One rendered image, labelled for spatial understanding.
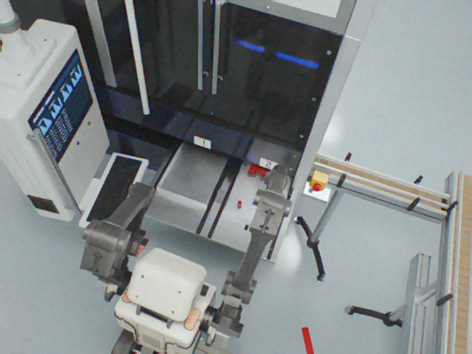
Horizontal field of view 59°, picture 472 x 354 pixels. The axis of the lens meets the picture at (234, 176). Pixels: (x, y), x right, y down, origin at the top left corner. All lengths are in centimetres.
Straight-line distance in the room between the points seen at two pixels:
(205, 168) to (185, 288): 94
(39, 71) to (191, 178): 85
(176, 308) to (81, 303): 154
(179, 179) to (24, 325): 136
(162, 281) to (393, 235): 218
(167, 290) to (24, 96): 81
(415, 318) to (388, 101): 217
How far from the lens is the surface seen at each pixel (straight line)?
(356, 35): 142
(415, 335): 237
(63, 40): 178
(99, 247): 115
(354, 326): 286
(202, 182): 206
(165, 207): 200
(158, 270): 132
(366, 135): 366
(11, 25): 159
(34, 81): 164
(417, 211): 224
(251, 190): 205
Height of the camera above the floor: 262
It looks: 56 degrees down
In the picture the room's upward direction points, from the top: 7 degrees clockwise
